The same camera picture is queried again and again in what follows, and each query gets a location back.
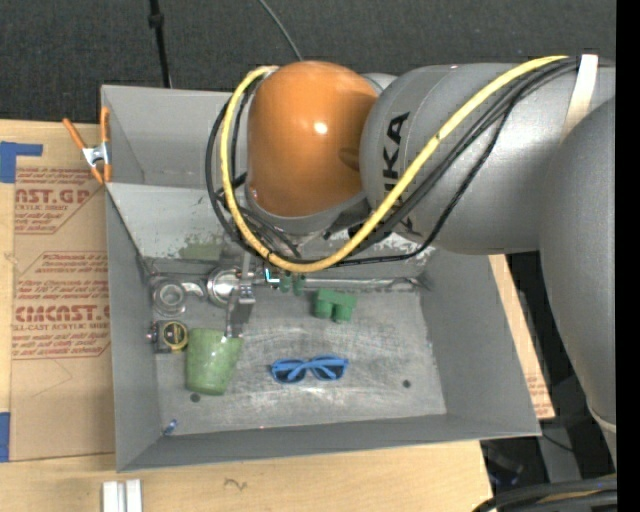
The black and yellow tape measure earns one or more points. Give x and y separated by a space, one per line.
172 334

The blue sunglasses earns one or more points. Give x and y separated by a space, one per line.
296 371

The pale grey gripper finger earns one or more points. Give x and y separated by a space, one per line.
230 320
245 300

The brown cardboard board, red print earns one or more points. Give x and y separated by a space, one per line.
55 380

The grey metal bin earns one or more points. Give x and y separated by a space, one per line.
350 350

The small blue scrap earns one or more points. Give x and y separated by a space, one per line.
170 426

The shiny silver metal cup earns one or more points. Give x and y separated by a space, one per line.
221 286

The green toy block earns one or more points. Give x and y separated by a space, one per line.
332 302

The clear glass cup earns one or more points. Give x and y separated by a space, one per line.
169 298

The green plastic cup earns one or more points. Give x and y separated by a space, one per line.
210 365

